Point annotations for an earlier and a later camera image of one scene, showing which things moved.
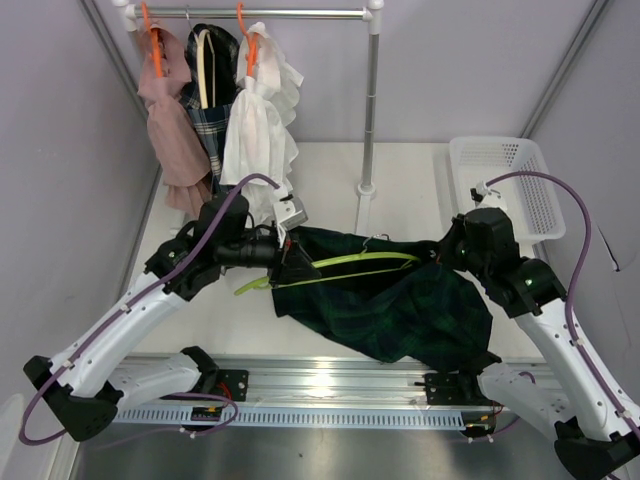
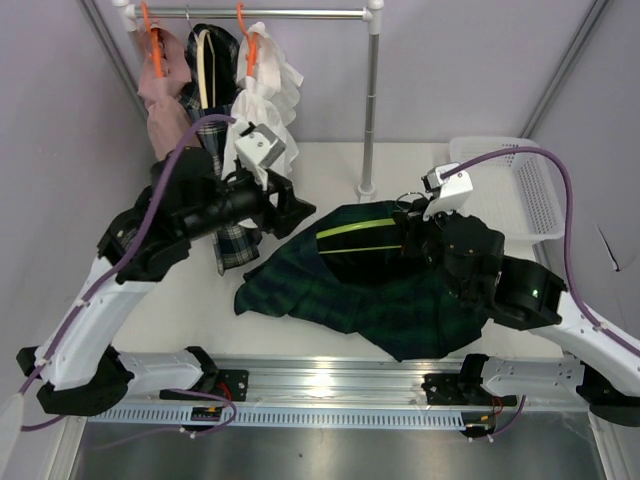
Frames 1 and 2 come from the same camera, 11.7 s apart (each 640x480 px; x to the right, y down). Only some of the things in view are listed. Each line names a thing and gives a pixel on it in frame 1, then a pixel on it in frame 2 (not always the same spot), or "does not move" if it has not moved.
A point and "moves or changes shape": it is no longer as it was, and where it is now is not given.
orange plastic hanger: x=251 y=41 does not move
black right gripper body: x=456 y=254 -> x=426 y=237
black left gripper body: x=253 y=250 -> x=242 y=199
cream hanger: x=200 y=42 does not move
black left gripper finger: x=294 y=264 -> x=290 y=211
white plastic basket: x=533 y=206 does not move
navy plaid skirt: x=213 y=121 does not move
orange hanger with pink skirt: x=156 y=42 does not move
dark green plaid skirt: x=395 y=298 moves or changes shape
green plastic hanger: x=266 y=283 -> x=383 y=235
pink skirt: x=176 y=148 does not move
